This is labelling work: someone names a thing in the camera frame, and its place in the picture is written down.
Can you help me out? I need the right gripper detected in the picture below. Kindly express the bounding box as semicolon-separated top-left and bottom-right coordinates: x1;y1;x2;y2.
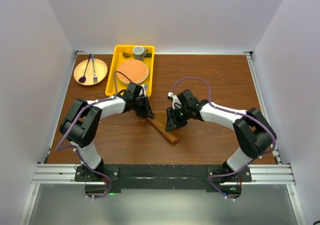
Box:
165;106;191;133

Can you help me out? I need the orange cloth napkin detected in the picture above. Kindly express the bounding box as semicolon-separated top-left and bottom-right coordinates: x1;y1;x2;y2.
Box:
147;111;180;145

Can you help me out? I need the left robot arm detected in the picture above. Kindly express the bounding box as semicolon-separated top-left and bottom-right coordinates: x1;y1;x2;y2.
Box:
55;82;155;182

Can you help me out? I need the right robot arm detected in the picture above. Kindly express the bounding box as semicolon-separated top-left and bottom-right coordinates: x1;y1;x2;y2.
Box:
165;89;277;182

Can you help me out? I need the woven orange round plate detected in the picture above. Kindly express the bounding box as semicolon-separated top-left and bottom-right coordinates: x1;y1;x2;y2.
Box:
116;59;149;84

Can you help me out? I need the white cup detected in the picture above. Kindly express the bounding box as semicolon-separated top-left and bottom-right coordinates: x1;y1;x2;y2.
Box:
132;46;147;61

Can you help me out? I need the iridescent metal fork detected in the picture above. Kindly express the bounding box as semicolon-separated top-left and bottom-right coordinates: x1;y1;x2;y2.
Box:
90;54;98;84

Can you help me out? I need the beige round plate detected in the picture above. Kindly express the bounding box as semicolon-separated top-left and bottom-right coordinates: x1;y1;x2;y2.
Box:
73;58;108;86

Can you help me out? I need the yellow plastic tray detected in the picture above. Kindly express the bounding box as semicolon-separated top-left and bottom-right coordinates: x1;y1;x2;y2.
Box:
105;45;155;97

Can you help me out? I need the purple metal spoon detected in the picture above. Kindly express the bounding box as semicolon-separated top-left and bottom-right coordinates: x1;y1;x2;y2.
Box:
78;54;92;84

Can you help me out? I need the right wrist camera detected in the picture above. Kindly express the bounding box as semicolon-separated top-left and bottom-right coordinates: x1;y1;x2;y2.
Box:
167;92;182;109

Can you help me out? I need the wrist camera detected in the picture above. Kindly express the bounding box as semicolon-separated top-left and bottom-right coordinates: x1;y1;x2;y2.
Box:
140;84;148;96
167;92;182;109

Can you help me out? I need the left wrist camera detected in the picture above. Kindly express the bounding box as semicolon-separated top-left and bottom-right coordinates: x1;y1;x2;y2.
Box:
140;84;148;96

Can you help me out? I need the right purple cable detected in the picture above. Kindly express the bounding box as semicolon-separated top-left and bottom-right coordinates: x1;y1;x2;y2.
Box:
169;76;277;202

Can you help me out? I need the purple cable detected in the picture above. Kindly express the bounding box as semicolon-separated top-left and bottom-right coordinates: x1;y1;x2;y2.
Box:
54;71;133;200
169;76;277;202

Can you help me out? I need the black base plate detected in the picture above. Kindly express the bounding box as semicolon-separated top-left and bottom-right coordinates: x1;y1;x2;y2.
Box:
74;163;252;195

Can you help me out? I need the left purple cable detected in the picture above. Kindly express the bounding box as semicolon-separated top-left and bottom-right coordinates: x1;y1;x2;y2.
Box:
54;71;133;200

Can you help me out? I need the aluminium frame rail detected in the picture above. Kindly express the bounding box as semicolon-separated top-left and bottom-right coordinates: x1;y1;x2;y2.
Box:
244;52;295;187

